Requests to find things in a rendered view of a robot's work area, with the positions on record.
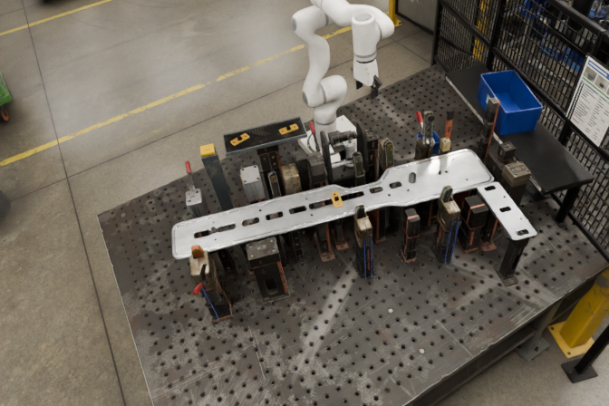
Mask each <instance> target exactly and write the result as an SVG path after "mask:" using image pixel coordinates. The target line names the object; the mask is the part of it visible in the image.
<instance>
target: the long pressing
mask: <svg viewBox="0 0 609 406"><path fill-rule="evenodd" d="M440 171H441V174H439V172H440ZM445 171H447V172H448V173H446V172H445ZM411 172H415V173H416V176H417V178H416V182H415V183H410V182H409V175H410V173H411ZM466 179H467V180H466ZM396 182H400V183H401V187H398V188H390V186H389V185H390V184H392V183H396ZM493 182H494V177H493V176H492V174H491V173H490V172H489V170H488V169H487V167H486V166H485V165H484V163H483V162H482V161H481V160H480V158H479V157H478V155H477V154H476V153H475V152H474V151H473V150H470V149H464V150H458V151H454V152H451V153H447V154H443V155H439V156H436V157H432V158H428V159H422V160H418V161H414V162H411V163H407V164H403V165H400V166H396V167H392V168H388V169H386V170H385V171H384V172H383V174H382V176H381V177H380V179H379V180H378V181H376V182H373V183H370V184H366V185H362V186H359V187H355V188H344V187H341V186H338V185H335V184H332V185H327V186H323V187H320V188H313V189H309V190H306V191H302V192H298V193H295V194H291V195H287V196H283V197H280V198H273V199H269V200H266V201H262V202H258V203H255V204H252V205H248V206H244V207H241V208H234V209H230V210H227V211H223V212H219V213H216V214H212V215H208V216H204V217H198V218H194V219H191V220H187V221H183V222H179V223H177V224H176V225H174V226H173V228H172V231H171V240H172V255H173V256H174V258H176V259H178V260H180V259H185V258H189V255H190V254H192V253H191V247H192V246H195V245H200V246H201V248H202V249H203V251H204V250H207V251H208V252H213V251H217V250H220V249H224V248H228V247H233V246H237V245H241V244H245V243H248V242H252V241H256V240H258V239H262V238H266V237H272V236H276V235H280V234H284V233H286V232H290V231H294V230H297V229H301V228H305V227H311V226H315V225H318V224H322V223H325V222H329V221H333V220H336V219H340V218H346V217H349V216H353V215H354V212H355V206H356V205H358V204H361V203H363V204H364V206H365V212H368V211H372V210H375V209H378V208H385V207H408V206H412V205H416V204H420V203H422V202H426V201H430V200H433V199H437V198H439V197H440V193H441V191H442V188H443V187H444V186H446V185H448V184H451V186H452V187H453V192H452V193H451V195H454V194H458V193H461V192H465V191H469V190H472V189H476V188H477V187H478V186H482V185H486V184H489V183H493ZM378 187H381V188H382V191H381V192H377V193H373V194H372V193H371V192H370V189H374V188H378ZM407 190H409V191H407ZM337 191H338V192H339V194H340V197H342V196H346V195H350V194H353V193H356V192H360V191H361V192H362V193H363V196H362V197H358V198H352V199H348V200H345V201H343V206H342V207H338V208H335V207H334V203H333V204H331V205H327V206H323V207H319V208H313V209H310V208H309V205H310V204H314V203H317V202H321V201H325V200H328V199H332V198H331V195H330V194H331V193H333V192H337ZM388 195H390V196H388ZM306 198H307V199H306ZM302 206H305V207H306V211H302V212H298V213H295V214H290V212H289V210H290V209H292V208H299V207H302ZM259 210H261V211H259ZM278 212H282V213H283V216H282V217H278V218H274V219H270V220H266V216H267V215H271V214H275V213H278ZM311 215H312V216H311ZM253 218H259V222H258V223H255V224H252V225H248V226H245V227H243V225H242V222H243V221H246V220H249V219H253ZM213 222H214V223H213ZM231 224H235V226H236V228H234V229H231V230H228V231H224V232H218V228H219V227H223V226H227V225H231ZM212 227H215V228H216V229H217V232H216V233H212V231H211V228H212ZM207 230H210V233H211V235H209V236H205V237H199V238H194V235H195V234H196V233H199V232H203V231H207ZM215 239H216V240H215Z"/></svg>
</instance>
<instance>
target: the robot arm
mask: <svg viewBox="0 0 609 406"><path fill-rule="evenodd" d="M310 1H311V3H312V4H313V6H309V7H306V8H304V9H302V10H299V11H298V12H296V13H295V14H294V15H293V17H292V21H291V26H292V29H293V31H294V32H295V34H296V35H297V36H299V37H300V38H301V39H303V40H304V41H305V42H306V44H307V48H308V53H309V61H310V68H309V72H308V74H307V76H306V79H305V81H304V86H303V90H302V97H303V101H304V103H305V104H306V105H307V106H309V107H315V108H314V129H315V132H316V134H315V135H316V138H317V142H318V145H319V146H320V148H321V150H320V151H321V153H322V144H321V136H320V131H324V132H325V135H326V137H327V139H328V135H327V133H328V132H332V131H336V111H337V109H338V108H339V106H340V105H341V104H342V102H343V100H344V98H345V96H346V93H347V83H346V81H345V79H344V78H343V77H342V76H340V75H333V76H329V77H326V78H324V79H322V78H323V77H324V75H325V74H326V72H327V70H328V68H329V65H330V48H329V44H328V43H327V42H326V40H325V39H324V38H323V37H321V36H319V35H317V34H315V33H314V32H315V30H316V29H319V28H322V27H325V26H327V25H330V24H333V23H336V24H337V25H339V26H341V27H348V26H351V27H352V29H353V54H354V59H353V67H352V68H351V69H352V71H353V77H354V79H355V80H356V89H357V90H358V89H360V88H362V87H363V84H365V85H367V86H371V88H372V99H374V98H375V97H377V96H378V89H379V88H381V86H382V82H381V81H380V80H379V78H378V68H377V62H376V59H375V57H376V44H377V43H378V42H379V41H381V40H383V39H386V38H388V37H390V36H391V35H392V34H393V32H394V25H393V22H392V20H391V19H390V18H389V17H388V16H387V15H386V14H384V13H383V12H382V11H380V10H379V9H377V8H375V7H373V6H369V5H350V4H349V3H348V2H347V1H346V0H310ZM374 83H375V86H376V87H373V84H374ZM328 141H329V139H328ZM322 154H323V153H322Z"/></svg>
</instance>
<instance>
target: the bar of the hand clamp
mask: <svg viewBox="0 0 609 406"><path fill-rule="evenodd" d="M434 120H435V117H434V116H433V112H432V111H425V112H424V113H423V141H424V143H425V148H426V142H427V138H429V141H430V144H429V145H430V146H431V147H432V129H433V121H434Z"/></svg>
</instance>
